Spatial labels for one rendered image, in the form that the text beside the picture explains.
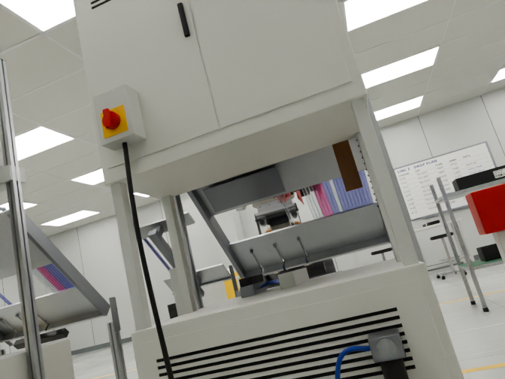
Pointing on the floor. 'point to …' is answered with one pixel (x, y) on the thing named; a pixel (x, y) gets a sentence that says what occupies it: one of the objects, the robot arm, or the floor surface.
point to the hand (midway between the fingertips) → (282, 200)
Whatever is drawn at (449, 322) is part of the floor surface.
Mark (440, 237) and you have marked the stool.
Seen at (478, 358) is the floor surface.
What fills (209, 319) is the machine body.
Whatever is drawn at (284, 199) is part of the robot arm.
